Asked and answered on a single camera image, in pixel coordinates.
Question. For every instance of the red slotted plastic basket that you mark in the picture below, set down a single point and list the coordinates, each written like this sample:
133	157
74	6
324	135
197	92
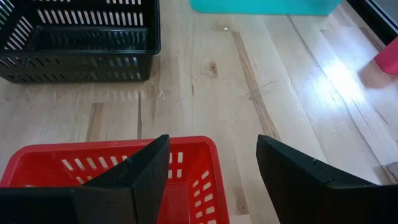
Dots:
178	202

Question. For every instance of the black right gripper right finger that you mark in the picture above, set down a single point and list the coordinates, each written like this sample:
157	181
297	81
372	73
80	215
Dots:
295	186

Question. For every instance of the black slotted plastic basket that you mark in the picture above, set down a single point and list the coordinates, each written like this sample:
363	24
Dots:
93	53

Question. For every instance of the pink wall charger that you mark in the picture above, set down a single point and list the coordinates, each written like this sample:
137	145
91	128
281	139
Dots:
390	59

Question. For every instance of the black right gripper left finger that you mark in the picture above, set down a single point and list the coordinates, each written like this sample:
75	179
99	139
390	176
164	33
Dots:
130	199

